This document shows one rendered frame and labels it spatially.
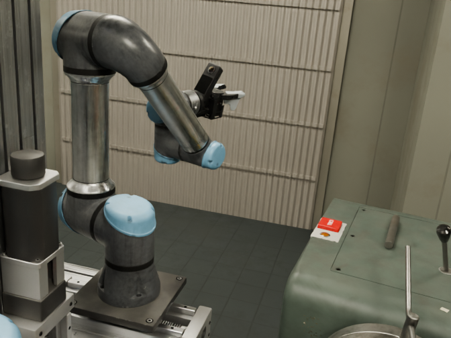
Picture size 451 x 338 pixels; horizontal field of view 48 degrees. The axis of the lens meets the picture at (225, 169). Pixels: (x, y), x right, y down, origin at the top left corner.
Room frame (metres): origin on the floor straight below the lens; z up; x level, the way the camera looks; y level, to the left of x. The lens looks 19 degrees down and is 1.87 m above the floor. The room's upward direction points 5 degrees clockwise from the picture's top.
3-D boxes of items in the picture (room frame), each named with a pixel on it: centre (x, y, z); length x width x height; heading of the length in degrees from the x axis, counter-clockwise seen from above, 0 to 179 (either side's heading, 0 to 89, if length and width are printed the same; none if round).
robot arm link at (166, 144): (1.36, 0.15, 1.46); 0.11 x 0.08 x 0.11; 55
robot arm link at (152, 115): (1.37, 0.17, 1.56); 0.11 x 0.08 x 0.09; 145
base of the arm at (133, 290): (1.08, 0.21, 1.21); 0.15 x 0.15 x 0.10
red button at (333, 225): (1.34, -0.31, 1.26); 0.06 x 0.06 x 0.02; 68
